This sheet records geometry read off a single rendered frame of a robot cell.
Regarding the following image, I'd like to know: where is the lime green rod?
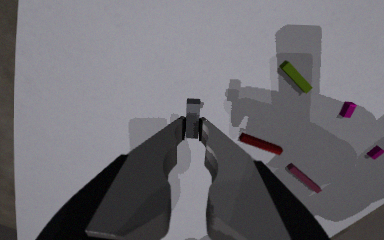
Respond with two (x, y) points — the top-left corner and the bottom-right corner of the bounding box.
(279, 61), (312, 93)

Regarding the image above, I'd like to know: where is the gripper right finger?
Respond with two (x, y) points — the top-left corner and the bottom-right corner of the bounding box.
(198, 117), (331, 240)

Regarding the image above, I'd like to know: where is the dark red rod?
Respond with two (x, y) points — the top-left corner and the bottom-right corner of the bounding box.
(239, 132), (283, 155)

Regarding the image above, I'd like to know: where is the magenta rectangular block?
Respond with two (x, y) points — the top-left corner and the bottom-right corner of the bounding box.
(367, 146), (384, 160)
(339, 101), (356, 118)

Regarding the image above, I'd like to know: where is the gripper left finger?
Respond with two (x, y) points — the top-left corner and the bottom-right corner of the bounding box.
(35, 116), (186, 240)

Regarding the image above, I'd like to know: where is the grey rod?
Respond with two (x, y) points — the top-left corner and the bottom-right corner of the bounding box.
(185, 98), (200, 139)

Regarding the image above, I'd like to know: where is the dark pink rod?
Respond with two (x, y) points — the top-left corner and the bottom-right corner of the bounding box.
(287, 163), (322, 193)

